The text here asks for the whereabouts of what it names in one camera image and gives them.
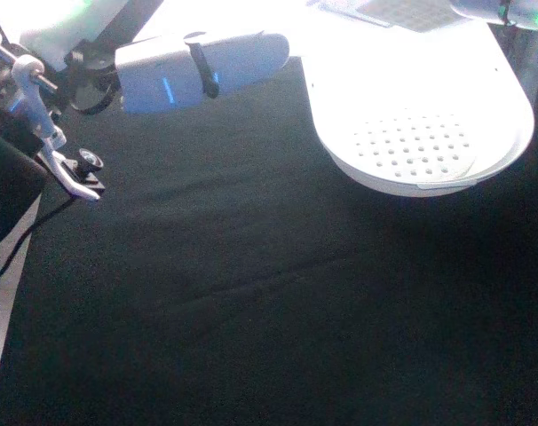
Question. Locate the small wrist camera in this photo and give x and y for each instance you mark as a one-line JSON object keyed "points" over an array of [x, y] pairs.
{"points": [[90, 162]]}

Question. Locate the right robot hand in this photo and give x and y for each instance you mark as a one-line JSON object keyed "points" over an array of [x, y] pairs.
{"points": [[7, 191]]}

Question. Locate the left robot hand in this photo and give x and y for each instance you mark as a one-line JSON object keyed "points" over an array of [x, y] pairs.
{"points": [[406, 15]]}

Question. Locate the white perforated tray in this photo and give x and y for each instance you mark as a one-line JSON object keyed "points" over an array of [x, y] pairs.
{"points": [[406, 97]]}

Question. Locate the black table cloth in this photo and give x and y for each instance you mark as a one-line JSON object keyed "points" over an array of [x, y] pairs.
{"points": [[251, 288]]}

